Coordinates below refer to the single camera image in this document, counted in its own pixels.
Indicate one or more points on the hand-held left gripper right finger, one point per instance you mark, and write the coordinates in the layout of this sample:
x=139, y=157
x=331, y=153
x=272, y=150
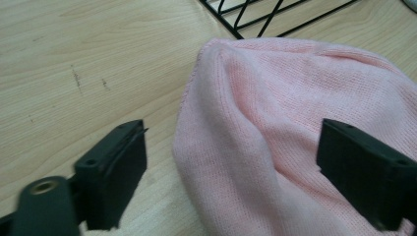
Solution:
x=364, y=170

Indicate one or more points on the pink knit hat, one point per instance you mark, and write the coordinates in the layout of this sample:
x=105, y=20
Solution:
x=262, y=131

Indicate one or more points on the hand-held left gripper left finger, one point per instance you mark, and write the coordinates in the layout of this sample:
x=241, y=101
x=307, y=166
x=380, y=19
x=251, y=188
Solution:
x=111, y=170

